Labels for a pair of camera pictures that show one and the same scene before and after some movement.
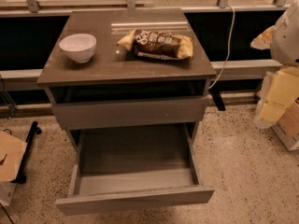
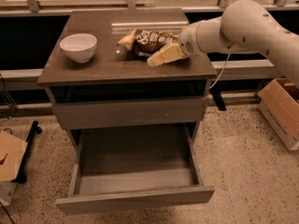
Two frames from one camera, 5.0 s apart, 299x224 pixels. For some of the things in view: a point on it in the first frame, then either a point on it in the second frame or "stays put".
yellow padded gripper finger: (263, 40) → (170, 52)
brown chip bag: (158, 45) stays put
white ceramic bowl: (79, 47) stays put
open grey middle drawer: (133, 167) stays put
